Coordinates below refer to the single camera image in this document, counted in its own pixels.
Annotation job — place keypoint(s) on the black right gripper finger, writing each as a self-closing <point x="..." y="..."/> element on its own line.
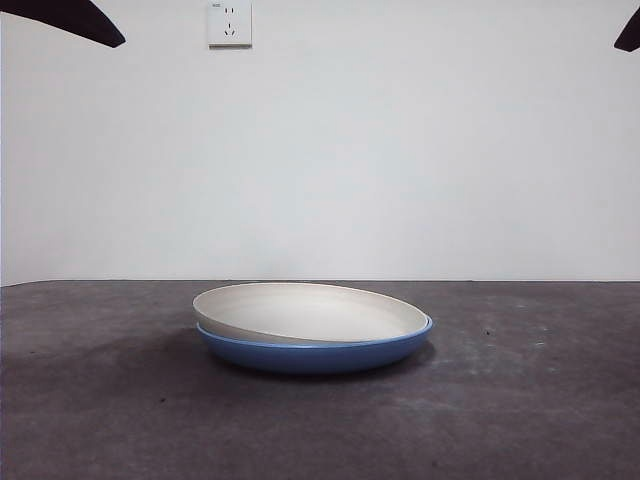
<point x="631" y="37"/>

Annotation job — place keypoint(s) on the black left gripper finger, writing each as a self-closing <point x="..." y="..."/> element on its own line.
<point x="75" y="20"/>

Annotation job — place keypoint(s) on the white round plate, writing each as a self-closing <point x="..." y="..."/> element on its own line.
<point x="310" y="310"/>

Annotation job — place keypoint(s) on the blue round plate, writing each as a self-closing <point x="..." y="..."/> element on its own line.
<point x="310" y="357"/>

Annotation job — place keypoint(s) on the white wall socket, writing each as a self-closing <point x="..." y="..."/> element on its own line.
<point x="230" y="25"/>

